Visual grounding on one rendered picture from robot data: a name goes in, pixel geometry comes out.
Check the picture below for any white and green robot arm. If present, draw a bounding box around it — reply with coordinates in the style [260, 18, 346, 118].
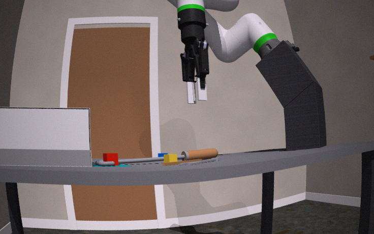
[167, 0, 281, 63]

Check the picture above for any yellow cube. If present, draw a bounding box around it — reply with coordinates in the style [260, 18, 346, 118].
[164, 154, 177, 163]

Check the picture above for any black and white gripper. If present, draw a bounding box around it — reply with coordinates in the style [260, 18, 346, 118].
[180, 23, 209, 104]

